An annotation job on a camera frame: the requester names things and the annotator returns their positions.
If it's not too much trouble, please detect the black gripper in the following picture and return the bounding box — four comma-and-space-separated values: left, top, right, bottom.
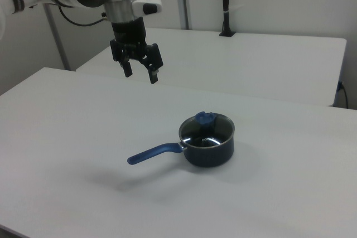
109, 16, 164, 85

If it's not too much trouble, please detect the glass lid blue knob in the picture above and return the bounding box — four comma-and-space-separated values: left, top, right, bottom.
179, 111, 234, 147

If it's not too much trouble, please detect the white table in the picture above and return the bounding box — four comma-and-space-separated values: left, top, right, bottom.
75, 27, 348, 107

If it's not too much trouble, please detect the black pole with clamp base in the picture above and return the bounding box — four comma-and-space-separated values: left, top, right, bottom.
219, 0, 237, 37

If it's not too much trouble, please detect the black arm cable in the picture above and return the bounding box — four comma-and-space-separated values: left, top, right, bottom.
57, 6, 110, 26

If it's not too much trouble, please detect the grey metal frame post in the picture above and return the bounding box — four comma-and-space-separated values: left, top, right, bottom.
44, 3, 71, 71

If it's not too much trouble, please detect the dark blue saucepan blue handle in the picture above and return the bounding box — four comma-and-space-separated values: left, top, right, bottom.
127, 114, 235, 168

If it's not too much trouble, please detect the black floor cable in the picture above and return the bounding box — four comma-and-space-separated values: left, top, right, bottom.
336, 81, 349, 109

